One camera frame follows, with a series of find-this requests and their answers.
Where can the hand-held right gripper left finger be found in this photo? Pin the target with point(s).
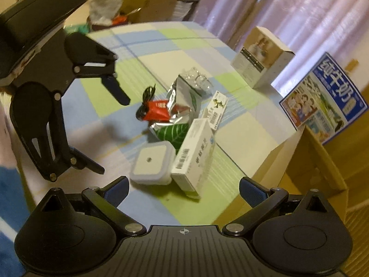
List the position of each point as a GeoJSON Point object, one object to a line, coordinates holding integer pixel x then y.
{"type": "Point", "coordinates": [118, 189]}

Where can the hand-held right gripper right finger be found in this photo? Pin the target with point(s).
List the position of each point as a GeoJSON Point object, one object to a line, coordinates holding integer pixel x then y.
{"type": "Point", "coordinates": [253, 193]}

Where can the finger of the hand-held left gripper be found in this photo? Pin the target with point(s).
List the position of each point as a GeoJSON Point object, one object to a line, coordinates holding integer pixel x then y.
{"type": "Point", "coordinates": [86, 163]}
{"type": "Point", "coordinates": [115, 89]}

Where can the white square lidded container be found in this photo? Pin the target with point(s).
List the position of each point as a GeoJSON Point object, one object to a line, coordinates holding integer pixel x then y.
{"type": "Point", "coordinates": [151, 164]}

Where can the red snack packet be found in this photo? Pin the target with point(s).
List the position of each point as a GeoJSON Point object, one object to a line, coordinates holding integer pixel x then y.
{"type": "Point", "coordinates": [157, 111]}

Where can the white medicine box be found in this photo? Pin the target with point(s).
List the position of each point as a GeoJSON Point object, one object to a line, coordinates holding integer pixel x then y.
{"type": "Point", "coordinates": [193, 161]}

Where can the cardboard box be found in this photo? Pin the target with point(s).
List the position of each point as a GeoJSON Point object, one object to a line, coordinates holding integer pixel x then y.
{"type": "Point", "coordinates": [317, 164]}

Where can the silver foil bag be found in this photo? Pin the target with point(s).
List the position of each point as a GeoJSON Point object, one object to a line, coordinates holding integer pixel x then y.
{"type": "Point", "coordinates": [184, 98]}

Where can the green leaf-print packet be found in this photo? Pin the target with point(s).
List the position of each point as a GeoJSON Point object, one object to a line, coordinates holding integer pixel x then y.
{"type": "Point", "coordinates": [170, 134]}

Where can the checkered tablecloth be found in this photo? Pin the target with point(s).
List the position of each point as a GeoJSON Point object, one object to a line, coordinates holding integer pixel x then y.
{"type": "Point", "coordinates": [187, 57]}

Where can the crumpled silver bag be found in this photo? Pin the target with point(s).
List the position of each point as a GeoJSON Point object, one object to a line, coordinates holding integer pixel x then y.
{"type": "Point", "coordinates": [106, 3]}

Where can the clear bag of metal rings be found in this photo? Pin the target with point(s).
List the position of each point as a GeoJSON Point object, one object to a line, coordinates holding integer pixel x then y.
{"type": "Point", "coordinates": [199, 80]}

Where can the slim white green-print box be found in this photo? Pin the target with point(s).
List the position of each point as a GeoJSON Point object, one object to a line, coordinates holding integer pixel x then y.
{"type": "Point", "coordinates": [217, 109]}

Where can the stack of white papers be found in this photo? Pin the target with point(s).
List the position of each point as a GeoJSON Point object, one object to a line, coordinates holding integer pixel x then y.
{"type": "Point", "coordinates": [184, 7]}

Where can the blue milk carton box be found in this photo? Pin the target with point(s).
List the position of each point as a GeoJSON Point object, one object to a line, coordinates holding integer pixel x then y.
{"type": "Point", "coordinates": [323, 101]}

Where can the white product box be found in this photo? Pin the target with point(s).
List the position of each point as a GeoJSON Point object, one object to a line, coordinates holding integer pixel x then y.
{"type": "Point", "coordinates": [259, 57]}

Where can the pale purple curtain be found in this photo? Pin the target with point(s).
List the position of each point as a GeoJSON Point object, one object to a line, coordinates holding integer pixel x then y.
{"type": "Point", "coordinates": [302, 5]}

